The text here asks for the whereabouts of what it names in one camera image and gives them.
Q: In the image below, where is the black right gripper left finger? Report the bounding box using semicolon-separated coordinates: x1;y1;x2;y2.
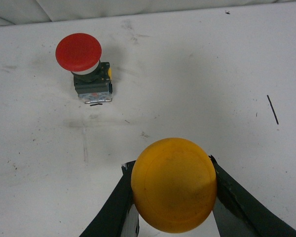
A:
81;161;140;237

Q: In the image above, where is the white curtain backdrop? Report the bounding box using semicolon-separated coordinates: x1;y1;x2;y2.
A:
0;0;296;27

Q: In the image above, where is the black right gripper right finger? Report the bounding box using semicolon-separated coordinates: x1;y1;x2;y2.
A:
209;155;296;237

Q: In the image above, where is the yellow mushroom push button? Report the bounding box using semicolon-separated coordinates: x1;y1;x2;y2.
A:
131;138;217;233

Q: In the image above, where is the red mushroom push button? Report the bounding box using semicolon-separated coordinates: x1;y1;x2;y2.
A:
55;33;112;105

